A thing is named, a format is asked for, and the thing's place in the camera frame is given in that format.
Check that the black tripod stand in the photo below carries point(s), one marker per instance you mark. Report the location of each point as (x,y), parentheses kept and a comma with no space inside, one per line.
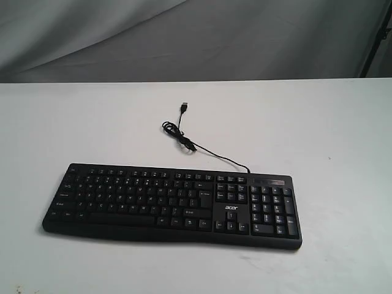
(382,33)

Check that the grey backdrop cloth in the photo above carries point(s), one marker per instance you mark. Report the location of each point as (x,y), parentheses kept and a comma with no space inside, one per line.
(131,41)

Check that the black acer keyboard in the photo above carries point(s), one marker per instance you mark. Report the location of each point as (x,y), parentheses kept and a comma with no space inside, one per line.
(175,205)

